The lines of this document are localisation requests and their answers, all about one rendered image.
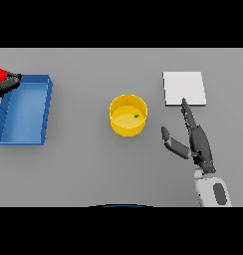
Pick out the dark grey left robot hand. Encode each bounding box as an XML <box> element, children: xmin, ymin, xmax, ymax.
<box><xmin>0</xmin><ymin>73</ymin><xmax>23</xmax><ymax>98</ymax></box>

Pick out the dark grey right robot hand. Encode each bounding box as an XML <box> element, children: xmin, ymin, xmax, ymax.
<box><xmin>160</xmin><ymin>97</ymin><xmax>217</xmax><ymax>175</ymax></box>

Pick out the pale square scale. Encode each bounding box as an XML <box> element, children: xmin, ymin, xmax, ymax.
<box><xmin>162</xmin><ymin>71</ymin><xmax>207</xmax><ymax>108</ymax></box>

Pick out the yellow bowl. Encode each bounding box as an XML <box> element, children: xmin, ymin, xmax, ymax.
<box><xmin>109</xmin><ymin>94</ymin><xmax>148</xmax><ymax>137</ymax></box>

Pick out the blue tray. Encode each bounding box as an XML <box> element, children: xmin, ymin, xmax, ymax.
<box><xmin>0</xmin><ymin>74</ymin><xmax>54</xmax><ymax>146</ymax></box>

